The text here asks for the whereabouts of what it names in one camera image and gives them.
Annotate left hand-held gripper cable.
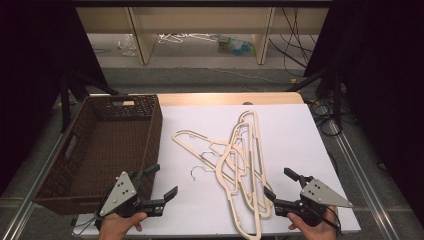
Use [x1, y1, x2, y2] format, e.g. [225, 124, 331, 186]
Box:
[71, 213, 104, 234]

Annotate pile of cream hangers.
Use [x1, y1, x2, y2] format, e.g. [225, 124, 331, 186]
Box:
[199, 110, 276, 219]

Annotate right hand-held gripper cable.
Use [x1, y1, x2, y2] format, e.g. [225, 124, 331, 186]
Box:
[313, 206, 343, 234]

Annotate white floor cable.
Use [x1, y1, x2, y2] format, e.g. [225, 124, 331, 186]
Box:
[209, 67, 292, 85]

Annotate white hangers on floor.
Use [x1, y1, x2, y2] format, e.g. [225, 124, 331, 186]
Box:
[157, 32, 218, 45]

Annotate brown wicker basket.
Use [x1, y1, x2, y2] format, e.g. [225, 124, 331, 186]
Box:
[32, 94, 164, 216]

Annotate colourful plastic bundle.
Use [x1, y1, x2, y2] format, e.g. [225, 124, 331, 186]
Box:
[217, 34, 256, 57]

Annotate clear plastic bag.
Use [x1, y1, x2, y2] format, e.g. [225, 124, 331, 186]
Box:
[117, 33, 139, 57]

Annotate white table cover sheet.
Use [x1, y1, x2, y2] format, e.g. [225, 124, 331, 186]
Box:
[71, 103, 362, 238]

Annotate black floor cables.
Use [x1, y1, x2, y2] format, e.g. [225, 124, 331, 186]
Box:
[308, 99, 345, 137]

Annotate black hanging cables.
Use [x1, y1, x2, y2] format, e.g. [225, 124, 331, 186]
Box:
[268, 6, 318, 78]

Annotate beige wooden shelf unit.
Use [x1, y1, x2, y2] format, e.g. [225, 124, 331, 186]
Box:
[75, 6, 330, 66]

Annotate person's left hand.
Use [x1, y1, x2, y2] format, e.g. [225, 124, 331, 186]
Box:
[97, 211, 148, 240]

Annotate metal floor rail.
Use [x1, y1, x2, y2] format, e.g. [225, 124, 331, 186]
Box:
[328, 119, 403, 240]
[0, 133, 65, 240]

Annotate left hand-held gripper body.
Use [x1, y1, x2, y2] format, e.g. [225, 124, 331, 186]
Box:
[96, 170, 166, 219]

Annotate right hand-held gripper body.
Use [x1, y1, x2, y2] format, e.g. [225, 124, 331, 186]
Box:
[273, 174, 354, 228]

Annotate hand-held gripper cable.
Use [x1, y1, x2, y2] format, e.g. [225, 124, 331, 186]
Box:
[71, 213, 104, 234]
[313, 206, 343, 234]

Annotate person's right hand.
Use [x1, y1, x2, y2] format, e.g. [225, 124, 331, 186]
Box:
[287, 206, 341, 240]

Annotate beige wooden clothes hanger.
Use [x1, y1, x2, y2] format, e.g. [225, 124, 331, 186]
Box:
[190, 121, 263, 240]
[171, 129, 278, 208]

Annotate black stand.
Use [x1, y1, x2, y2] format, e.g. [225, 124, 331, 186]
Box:
[285, 64, 345, 129]
[59, 68, 120, 134]

